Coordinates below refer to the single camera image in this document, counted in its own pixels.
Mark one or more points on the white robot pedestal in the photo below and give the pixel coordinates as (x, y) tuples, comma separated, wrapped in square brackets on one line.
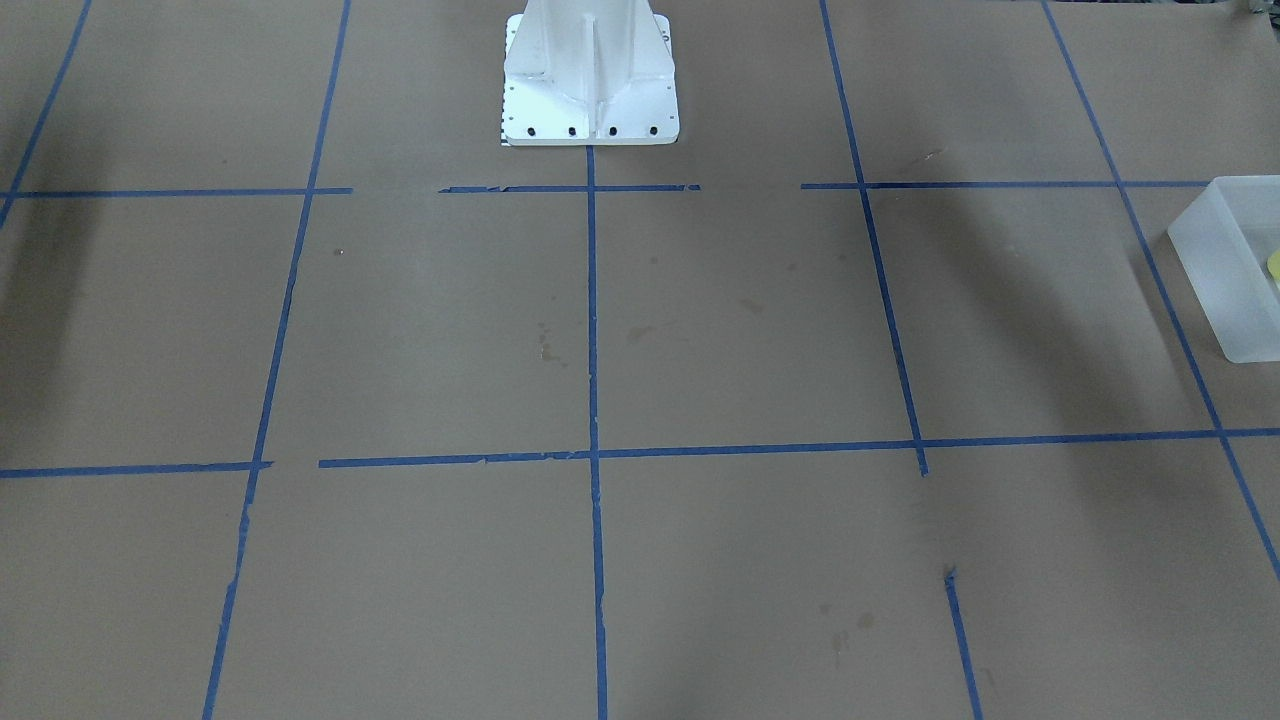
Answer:
[(589, 73)]

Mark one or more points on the yellow plastic cup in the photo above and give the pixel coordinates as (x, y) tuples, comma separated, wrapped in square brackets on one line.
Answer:
[(1272, 267)]

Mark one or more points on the translucent white plastic box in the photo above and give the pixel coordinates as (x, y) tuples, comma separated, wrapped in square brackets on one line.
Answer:
[(1224, 240)]

